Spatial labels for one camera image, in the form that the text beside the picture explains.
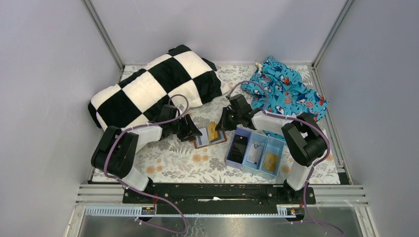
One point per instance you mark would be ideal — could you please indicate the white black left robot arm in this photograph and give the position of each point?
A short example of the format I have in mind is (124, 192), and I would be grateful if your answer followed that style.
(115, 152)

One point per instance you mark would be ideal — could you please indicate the blue shark print cloth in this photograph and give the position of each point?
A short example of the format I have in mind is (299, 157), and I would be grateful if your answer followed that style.
(283, 89)

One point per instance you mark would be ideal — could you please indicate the slotted grey cable duct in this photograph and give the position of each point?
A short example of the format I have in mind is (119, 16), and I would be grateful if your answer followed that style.
(205, 211)

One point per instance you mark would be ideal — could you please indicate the purple blue card organizer box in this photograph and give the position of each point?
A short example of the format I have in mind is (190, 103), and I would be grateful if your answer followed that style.
(270, 144)

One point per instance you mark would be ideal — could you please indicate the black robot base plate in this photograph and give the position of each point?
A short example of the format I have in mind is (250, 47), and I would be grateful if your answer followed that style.
(191, 195)

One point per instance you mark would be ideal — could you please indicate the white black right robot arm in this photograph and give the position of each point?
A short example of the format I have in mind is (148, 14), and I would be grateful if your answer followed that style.
(307, 144)

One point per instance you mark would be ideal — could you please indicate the black white checkered blanket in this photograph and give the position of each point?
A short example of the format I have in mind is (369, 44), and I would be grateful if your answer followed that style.
(176, 77)

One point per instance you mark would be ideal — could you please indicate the grey credit card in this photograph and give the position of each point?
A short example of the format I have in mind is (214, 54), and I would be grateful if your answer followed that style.
(254, 152)

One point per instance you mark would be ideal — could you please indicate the floral patterned table mat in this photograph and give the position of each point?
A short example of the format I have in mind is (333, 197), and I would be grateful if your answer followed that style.
(172, 161)

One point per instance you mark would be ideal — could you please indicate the black card in purple slot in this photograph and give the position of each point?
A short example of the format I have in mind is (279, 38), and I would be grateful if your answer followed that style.
(236, 155)

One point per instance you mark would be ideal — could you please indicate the gold credit card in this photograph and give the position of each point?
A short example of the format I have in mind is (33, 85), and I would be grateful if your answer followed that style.
(211, 132)
(270, 161)

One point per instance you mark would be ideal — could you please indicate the brown leather card holder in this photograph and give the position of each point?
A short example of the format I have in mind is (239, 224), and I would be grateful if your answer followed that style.
(202, 141)

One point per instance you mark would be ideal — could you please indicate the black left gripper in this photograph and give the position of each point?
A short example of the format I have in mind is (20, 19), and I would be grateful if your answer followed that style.
(183, 126)

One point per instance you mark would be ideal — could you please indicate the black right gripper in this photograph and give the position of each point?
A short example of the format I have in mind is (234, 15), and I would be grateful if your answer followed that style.
(232, 114)

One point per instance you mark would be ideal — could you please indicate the aluminium frame rails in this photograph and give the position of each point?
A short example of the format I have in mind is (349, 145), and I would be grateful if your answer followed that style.
(103, 202)

